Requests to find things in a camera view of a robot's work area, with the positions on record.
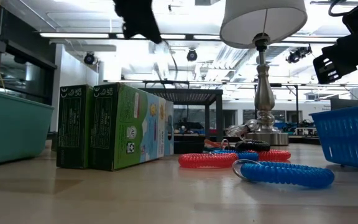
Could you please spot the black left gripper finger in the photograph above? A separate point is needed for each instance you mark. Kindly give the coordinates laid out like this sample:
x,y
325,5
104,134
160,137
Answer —
x,y
141,29

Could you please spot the small green yellow crayon box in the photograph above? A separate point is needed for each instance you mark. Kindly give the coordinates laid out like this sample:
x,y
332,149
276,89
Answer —
x,y
129,130
73,130

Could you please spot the blue spiral coil wristband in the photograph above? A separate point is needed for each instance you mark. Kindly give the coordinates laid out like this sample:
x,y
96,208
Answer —
x,y
287,174
244,154

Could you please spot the teal plastic storage bin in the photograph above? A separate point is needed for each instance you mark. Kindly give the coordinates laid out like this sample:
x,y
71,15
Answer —
x,y
11,130

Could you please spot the black background robot arm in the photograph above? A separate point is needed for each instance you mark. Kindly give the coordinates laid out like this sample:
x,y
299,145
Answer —
x,y
191,126

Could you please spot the black ceiling spotlight cluster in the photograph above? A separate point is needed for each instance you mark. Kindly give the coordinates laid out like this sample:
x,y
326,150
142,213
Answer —
x,y
297,54

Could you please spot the black background monitor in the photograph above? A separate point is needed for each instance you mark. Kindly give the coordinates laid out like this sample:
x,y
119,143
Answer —
x,y
346,104

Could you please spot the long ceiling light bar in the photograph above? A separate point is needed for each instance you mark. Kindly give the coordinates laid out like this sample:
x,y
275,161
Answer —
x,y
73,35

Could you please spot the silver table lamp white shade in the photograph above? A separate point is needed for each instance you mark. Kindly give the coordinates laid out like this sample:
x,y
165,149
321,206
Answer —
x,y
264,93

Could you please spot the blue plastic mesh basket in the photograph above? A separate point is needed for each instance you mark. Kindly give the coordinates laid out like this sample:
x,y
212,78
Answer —
x,y
346,137

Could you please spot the grey perforated metal shelf riser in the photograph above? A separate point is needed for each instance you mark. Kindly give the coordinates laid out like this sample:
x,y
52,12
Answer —
x,y
182,95

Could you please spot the red spiral coil wristband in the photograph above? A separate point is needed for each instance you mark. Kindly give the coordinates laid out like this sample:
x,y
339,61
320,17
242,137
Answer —
x,y
275,154
207,160

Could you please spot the black spiral coil wristband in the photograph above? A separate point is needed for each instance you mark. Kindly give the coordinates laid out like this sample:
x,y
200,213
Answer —
x,y
253,145

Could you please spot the clear glass light bulb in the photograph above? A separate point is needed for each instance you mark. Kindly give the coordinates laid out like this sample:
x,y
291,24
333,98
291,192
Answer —
x,y
239,130

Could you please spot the black background workstation frame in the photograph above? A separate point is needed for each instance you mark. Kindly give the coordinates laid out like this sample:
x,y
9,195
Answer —
x,y
309,84

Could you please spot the black aluminium table frame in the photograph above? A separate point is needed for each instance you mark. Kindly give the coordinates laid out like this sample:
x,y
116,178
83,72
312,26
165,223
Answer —
x,y
303,140

